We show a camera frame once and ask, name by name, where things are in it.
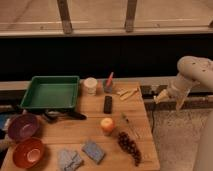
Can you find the blue sponge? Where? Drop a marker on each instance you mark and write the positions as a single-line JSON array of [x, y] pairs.
[[93, 151]]

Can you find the black rectangular block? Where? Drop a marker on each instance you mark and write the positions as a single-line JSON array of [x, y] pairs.
[[108, 105]]

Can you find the white cup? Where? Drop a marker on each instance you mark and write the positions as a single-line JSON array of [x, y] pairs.
[[90, 85]]

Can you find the orange bowl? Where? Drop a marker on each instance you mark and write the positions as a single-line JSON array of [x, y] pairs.
[[28, 153]]

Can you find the green plastic tray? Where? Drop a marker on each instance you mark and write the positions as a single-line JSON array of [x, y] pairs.
[[51, 92]]

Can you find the right wooden post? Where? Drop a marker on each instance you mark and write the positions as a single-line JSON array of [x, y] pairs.
[[130, 15]]

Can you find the bunch of dark grapes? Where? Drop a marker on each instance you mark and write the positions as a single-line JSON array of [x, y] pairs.
[[129, 146]]

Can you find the grey crumpled cloth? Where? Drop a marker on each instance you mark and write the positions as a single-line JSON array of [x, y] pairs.
[[69, 160]]

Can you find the black dish brush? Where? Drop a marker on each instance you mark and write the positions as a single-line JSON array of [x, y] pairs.
[[54, 116]]

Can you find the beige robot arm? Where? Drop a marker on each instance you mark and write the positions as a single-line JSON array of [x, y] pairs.
[[193, 71]]

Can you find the wooden post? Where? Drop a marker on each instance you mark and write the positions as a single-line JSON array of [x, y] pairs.
[[65, 16], [130, 15]]

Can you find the blue object at edge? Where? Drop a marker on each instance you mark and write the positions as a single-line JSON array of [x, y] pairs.
[[4, 121]]

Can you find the pale yellow fries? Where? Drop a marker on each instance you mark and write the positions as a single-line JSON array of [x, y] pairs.
[[124, 94]]

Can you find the left wooden post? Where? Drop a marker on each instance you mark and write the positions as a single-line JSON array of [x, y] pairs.
[[65, 16]]

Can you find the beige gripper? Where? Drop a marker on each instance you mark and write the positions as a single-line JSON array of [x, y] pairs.
[[178, 88]]

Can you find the purple bowl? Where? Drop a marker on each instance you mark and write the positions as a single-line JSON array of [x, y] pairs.
[[23, 127]]

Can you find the grey holder with red tool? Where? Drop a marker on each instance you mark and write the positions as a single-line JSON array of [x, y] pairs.
[[107, 84]]

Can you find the red yellow apple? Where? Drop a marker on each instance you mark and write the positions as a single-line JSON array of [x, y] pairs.
[[107, 125]]

